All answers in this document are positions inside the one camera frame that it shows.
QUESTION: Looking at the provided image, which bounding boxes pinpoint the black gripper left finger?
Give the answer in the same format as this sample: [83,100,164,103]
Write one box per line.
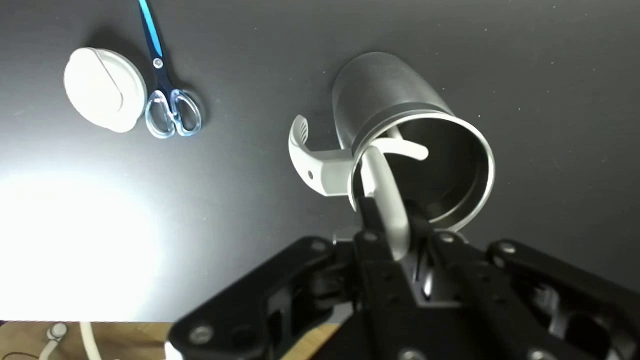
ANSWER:
[166,196,429,360]

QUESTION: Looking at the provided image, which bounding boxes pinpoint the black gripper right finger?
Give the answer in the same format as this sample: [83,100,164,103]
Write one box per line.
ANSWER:
[409,219,640,360]

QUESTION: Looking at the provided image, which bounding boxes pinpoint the stainless steel jar with handle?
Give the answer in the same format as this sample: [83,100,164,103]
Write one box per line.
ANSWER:
[286,51,498,232]

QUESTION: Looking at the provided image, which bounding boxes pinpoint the white cable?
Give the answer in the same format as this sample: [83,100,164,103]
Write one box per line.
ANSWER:
[37,321,104,360]

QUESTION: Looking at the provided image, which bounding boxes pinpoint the blue handled scissors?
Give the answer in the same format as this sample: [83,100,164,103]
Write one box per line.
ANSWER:
[136,0,211,143]

